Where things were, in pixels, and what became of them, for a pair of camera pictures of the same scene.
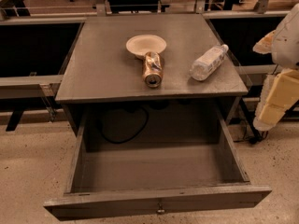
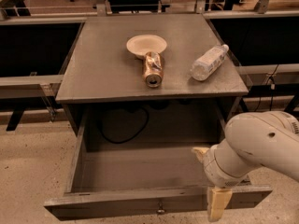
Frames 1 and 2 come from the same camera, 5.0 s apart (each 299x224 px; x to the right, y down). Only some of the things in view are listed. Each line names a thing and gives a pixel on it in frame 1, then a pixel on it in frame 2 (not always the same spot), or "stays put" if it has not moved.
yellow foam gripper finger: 264,45 -> 201,152
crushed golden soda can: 153,69 stays put
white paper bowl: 143,44 stays put
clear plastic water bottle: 206,63 stays put
